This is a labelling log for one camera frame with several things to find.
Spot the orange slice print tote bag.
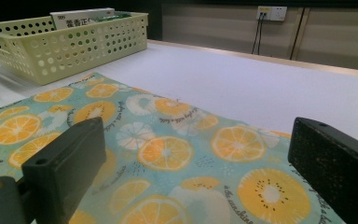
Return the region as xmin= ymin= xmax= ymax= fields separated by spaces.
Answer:
xmin=0 ymin=72 xmax=346 ymax=224

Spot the long white and green box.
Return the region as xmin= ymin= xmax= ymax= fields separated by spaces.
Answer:
xmin=49 ymin=7 xmax=116 ymax=31

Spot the green box with white sides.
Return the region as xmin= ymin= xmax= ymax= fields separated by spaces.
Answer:
xmin=94 ymin=12 xmax=132 ymax=23

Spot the pale yellow perforated plastic basket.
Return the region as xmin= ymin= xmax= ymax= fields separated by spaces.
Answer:
xmin=0 ymin=11 xmax=149 ymax=87

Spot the black wall socket cable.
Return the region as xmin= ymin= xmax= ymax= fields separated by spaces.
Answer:
xmin=251 ymin=12 xmax=264 ymax=55
xmin=256 ymin=12 xmax=268 ymax=56

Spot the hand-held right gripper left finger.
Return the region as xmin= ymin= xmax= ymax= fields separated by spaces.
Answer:
xmin=21 ymin=116 xmax=107 ymax=224

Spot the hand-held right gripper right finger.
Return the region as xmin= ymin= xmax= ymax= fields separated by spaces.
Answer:
xmin=287 ymin=117 xmax=358 ymax=224

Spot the white wall socket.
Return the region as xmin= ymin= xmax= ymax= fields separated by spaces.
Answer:
xmin=255 ymin=5 xmax=288 ymax=22

